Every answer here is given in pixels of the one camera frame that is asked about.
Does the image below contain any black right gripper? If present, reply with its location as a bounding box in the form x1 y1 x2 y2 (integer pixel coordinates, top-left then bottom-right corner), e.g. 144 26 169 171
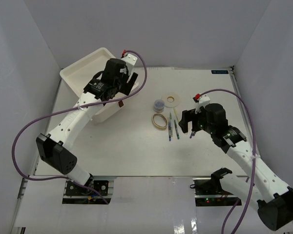
179 108 215 135

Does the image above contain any wide white foam tape roll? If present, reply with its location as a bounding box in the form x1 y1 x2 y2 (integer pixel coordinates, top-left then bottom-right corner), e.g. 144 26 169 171
161 92 181 108

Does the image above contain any green gel pen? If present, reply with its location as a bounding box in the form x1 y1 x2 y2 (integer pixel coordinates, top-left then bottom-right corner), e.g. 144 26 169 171
174 119 180 139

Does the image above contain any beige masking tape roll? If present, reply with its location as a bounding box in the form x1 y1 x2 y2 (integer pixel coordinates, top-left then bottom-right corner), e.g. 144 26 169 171
151 113 168 131

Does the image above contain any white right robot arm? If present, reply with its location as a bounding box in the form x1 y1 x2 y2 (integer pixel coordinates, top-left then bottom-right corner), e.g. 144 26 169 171
179 103 293 231

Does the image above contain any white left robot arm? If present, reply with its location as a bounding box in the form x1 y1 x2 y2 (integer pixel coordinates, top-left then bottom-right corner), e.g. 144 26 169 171
36 54 138 195

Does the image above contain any blue gel pen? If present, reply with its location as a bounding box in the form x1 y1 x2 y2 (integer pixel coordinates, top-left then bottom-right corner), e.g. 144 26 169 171
168 120 172 141

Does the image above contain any clear jar of paper clips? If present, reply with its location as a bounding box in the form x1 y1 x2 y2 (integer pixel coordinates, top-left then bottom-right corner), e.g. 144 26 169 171
153 99 165 113

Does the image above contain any blue table label sticker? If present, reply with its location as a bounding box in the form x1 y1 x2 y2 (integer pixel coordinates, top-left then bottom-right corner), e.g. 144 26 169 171
211 70 229 75

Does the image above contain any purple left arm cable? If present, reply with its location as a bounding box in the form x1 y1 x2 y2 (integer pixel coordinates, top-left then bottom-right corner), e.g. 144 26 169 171
11 50 148 205

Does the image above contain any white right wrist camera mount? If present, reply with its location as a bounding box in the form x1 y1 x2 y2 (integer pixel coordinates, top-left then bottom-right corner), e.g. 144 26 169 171
193 94 210 114

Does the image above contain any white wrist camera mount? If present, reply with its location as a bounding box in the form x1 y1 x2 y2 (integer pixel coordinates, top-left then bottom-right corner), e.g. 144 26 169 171
121 50 138 75
193 94 210 114

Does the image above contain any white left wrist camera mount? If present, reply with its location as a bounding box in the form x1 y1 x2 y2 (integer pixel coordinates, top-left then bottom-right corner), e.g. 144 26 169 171
121 50 138 75

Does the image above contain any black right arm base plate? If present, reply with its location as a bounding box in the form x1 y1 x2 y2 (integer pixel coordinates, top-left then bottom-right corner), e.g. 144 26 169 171
189 178 232 198

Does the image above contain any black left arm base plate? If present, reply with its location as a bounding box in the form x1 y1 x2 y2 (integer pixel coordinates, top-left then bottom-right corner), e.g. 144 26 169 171
64 180 109 196

